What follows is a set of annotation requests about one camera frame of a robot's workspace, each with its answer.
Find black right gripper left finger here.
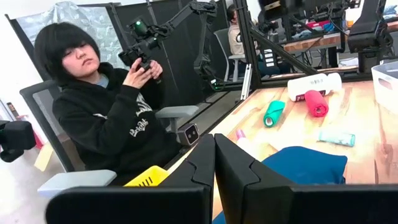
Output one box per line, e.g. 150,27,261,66
45,134,216,224

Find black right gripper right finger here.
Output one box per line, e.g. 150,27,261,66
215,134,398,224

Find yellow plastic tray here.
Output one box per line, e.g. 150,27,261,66
123,165,170,187

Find dark blue cloth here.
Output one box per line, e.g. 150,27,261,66
212,146,348,224

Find small pink capped vial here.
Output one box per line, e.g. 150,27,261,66
235,129,264,160

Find small teal tube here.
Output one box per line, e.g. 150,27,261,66
317,129,356,147

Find green bandage roll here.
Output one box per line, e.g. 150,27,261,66
262,100,286,128

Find red bandage roll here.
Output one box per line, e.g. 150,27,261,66
303,90,330,118

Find white pill bottle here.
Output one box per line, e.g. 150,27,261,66
287,72,343,103

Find clear plastic bin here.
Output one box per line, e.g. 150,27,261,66
371,60,398,114

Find black grey office chair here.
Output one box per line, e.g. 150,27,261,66
19,80,200,199

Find person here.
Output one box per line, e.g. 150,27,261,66
226,3,261,57
33,21,184,187

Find white metal bar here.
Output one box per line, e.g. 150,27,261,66
241,63,253,101

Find black partition panel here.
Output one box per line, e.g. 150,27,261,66
105,0,231,106

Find person's right hand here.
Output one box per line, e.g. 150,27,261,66
123,57,153,90

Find person's hand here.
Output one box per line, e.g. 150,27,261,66
149,59,164,81
123,57,153,90

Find person's left hand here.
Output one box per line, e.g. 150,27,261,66
149,59,164,81

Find beige cardboard piece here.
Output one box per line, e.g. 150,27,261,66
33,142,54,172

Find black box white labels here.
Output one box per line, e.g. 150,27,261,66
261,48,277,75

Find wooden workbench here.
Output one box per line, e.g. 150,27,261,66
281,21,398,54

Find black blocky device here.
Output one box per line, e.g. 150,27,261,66
0,120,37,163

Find silver foil sheet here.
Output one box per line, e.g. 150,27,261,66
15,1,128,70

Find grey depth camera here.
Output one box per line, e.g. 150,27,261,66
176,123,200,147

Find black aluminium station frame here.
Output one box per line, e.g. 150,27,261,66
163,0,374,170

